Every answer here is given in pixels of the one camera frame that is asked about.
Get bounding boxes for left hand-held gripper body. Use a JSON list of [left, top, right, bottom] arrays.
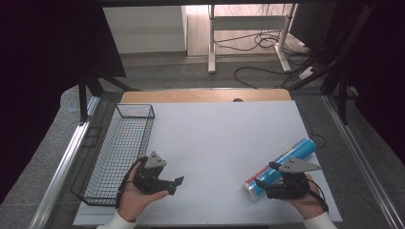
[[132, 151, 175, 196]]

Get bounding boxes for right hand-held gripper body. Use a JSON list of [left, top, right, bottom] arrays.
[[265, 157, 323, 200]]

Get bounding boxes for blue cylindrical tube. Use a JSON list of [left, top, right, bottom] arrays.
[[243, 137, 318, 201]]

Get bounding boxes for person's left hand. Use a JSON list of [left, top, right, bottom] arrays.
[[117, 164, 170, 223]]

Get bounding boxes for person's right hand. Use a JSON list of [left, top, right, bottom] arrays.
[[280, 173, 330, 220]]

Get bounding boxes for white table mat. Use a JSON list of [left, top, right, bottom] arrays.
[[73, 99, 344, 227]]

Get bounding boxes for wooden table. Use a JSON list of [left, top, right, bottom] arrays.
[[120, 88, 292, 104]]

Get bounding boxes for black metal stand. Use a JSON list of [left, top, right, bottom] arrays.
[[288, 3, 378, 126], [76, 71, 140, 124]]

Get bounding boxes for white power strip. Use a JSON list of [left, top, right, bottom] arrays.
[[298, 65, 317, 81]]

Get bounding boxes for dark curtain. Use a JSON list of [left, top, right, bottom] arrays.
[[321, 0, 405, 166], [0, 0, 127, 204]]

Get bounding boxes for white cabinet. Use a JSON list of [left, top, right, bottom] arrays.
[[102, 5, 188, 54]]

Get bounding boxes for left hand-held gripper black cable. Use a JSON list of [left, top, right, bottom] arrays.
[[115, 156, 149, 209]]

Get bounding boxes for hand-held gripper black cable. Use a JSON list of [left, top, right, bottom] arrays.
[[115, 156, 149, 209], [307, 178, 330, 214]]

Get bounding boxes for right hand-held gripper black cable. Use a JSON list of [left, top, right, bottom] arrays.
[[307, 178, 330, 214]]

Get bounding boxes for black wire basket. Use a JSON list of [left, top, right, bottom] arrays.
[[70, 103, 157, 207]]

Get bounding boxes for thin black cable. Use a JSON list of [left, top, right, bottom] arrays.
[[296, 104, 327, 150]]

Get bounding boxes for aluminium rail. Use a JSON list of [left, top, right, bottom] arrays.
[[28, 94, 101, 229], [322, 94, 405, 229]]

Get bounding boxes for black floor cables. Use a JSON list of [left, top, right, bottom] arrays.
[[213, 29, 311, 90]]

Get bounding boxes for white desk frame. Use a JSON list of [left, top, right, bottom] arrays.
[[207, 3, 299, 74]]

